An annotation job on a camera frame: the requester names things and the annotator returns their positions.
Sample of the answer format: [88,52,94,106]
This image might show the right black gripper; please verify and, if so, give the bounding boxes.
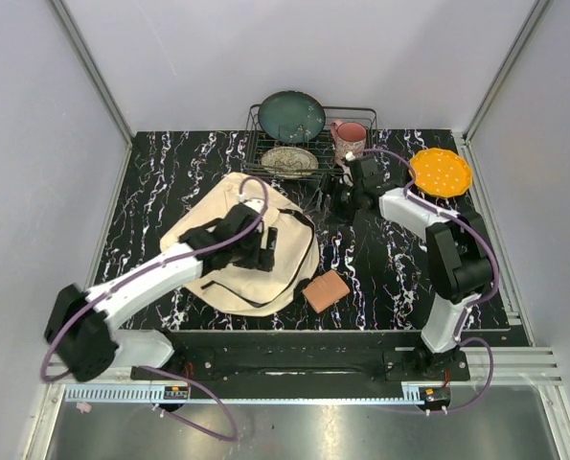
[303,172,363,227]

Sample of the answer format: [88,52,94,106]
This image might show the cream canvas student bag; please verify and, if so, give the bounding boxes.
[160,172,320,317]

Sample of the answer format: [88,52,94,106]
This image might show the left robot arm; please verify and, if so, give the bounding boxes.
[40,198,267,382]

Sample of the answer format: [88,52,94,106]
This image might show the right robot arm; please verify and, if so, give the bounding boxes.
[320,155,499,380]

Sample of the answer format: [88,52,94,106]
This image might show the patterned beige small plate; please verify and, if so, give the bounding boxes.
[260,147,319,179]

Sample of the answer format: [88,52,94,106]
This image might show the pink patterned mug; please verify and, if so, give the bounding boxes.
[331,120,367,166]

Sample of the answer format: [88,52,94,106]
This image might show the dark green ceramic plate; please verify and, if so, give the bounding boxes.
[258,90,326,144]

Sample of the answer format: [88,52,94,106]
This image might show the orange dotted plate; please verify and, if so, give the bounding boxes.
[410,148,473,198]

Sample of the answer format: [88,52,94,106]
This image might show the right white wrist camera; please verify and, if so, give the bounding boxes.
[342,151,356,187]

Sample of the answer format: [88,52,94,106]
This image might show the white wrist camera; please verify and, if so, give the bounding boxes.
[342,151,356,187]
[238,194,264,214]

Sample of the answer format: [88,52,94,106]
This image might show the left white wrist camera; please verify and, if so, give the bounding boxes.
[238,194,264,214]

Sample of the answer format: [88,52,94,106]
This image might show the black wire dish rack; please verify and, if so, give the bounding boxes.
[241,103,378,182]

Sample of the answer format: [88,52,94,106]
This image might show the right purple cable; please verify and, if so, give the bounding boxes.
[355,148,501,416]

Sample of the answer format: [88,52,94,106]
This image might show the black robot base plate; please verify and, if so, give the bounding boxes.
[129,329,471,400]

